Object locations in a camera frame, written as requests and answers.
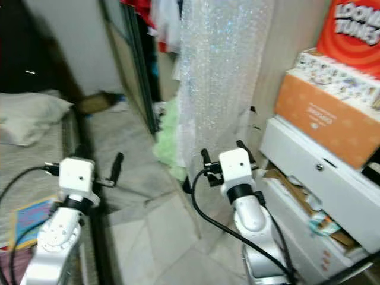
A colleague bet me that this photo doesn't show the light green fluffy cloth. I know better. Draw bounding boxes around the light green fluffy cloth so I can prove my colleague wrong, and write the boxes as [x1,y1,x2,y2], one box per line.
[153,97,191,182]

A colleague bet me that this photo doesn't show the pink Mickey Mouse blanket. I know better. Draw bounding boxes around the pink Mickey Mouse blanket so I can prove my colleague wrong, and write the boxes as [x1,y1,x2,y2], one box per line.
[0,248,40,285]

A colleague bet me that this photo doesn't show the small brown cardboard box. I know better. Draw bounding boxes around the small brown cardboard box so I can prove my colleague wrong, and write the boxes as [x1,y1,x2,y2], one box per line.
[74,91,114,115]

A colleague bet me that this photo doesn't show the colourful children's book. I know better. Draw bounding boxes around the colourful children's book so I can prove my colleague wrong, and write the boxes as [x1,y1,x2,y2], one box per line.
[12,195,67,251]

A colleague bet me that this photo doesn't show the beige quilted mattress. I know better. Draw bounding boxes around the beige quilted mattress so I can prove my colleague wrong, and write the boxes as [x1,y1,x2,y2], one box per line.
[0,112,91,257]

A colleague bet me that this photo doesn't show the white drawer cabinet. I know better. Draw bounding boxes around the white drawer cabinet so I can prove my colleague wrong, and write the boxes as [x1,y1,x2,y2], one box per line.
[258,115,380,283]

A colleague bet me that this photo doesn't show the red hanging garment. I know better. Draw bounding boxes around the red hanging garment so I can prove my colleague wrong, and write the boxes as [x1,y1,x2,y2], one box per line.
[121,0,159,43]

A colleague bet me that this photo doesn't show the glittery sheer curtain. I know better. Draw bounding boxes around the glittery sheer curtain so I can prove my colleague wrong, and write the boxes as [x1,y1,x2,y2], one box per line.
[175,0,275,239]

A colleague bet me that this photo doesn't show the white hanging clothes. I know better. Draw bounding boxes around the white hanging clothes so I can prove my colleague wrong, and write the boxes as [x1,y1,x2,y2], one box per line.
[151,0,185,55]

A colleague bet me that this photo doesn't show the teal and white packet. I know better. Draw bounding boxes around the teal and white packet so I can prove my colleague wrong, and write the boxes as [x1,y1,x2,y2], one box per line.
[308,210,343,239]

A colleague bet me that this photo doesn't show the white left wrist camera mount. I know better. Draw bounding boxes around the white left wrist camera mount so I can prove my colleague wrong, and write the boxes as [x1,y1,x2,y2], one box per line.
[60,157,101,206]

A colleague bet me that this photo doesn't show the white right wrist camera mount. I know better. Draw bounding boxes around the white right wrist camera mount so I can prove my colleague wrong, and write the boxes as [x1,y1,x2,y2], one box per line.
[218,148,255,200]

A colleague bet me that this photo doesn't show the orange printed box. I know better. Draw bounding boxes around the orange printed box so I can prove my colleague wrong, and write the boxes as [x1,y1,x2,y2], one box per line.
[274,48,380,170]

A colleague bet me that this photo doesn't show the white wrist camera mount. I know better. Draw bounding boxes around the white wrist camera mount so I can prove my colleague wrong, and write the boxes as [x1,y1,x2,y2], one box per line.
[218,148,255,200]
[60,157,101,206]

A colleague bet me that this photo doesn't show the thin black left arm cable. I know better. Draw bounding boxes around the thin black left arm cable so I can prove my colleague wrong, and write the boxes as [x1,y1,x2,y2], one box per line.
[8,218,49,285]

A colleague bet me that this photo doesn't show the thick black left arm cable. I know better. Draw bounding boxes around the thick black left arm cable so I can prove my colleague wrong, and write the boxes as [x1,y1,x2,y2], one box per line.
[0,166,61,204]

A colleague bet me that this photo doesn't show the red Looney Tunes box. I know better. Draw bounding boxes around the red Looney Tunes box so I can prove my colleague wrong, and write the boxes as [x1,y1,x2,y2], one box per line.
[315,0,380,78]

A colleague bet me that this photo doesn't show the black tufted headboard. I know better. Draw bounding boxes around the black tufted headboard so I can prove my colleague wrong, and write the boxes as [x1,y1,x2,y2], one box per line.
[0,0,91,99]

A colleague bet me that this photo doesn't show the brown cardboard sheet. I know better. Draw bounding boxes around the brown cardboard sheet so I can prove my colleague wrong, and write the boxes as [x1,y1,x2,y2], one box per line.
[264,169,363,251]

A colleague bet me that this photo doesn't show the white pillow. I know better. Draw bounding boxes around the white pillow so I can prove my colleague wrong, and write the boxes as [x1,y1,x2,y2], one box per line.
[0,91,75,147]

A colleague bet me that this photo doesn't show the sliding wardrobe door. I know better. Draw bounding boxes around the sliding wardrobe door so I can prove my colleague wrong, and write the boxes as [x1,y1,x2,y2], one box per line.
[100,0,159,135]

